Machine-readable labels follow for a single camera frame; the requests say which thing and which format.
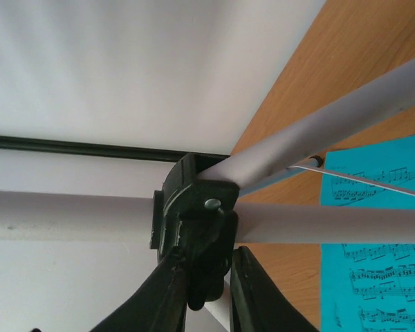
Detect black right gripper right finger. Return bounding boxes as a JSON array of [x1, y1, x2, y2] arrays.
[[230, 246, 317, 332]]

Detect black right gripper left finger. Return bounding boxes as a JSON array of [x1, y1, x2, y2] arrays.
[[92, 247, 188, 331]]

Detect white music stand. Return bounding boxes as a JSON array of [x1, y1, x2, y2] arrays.
[[0, 58, 415, 325]]

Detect blue sheet music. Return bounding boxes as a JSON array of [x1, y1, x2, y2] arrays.
[[320, 135, 415, 331]]

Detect black aluminium frame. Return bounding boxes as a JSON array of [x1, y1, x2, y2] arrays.
[[0, 133, 229, 163]]

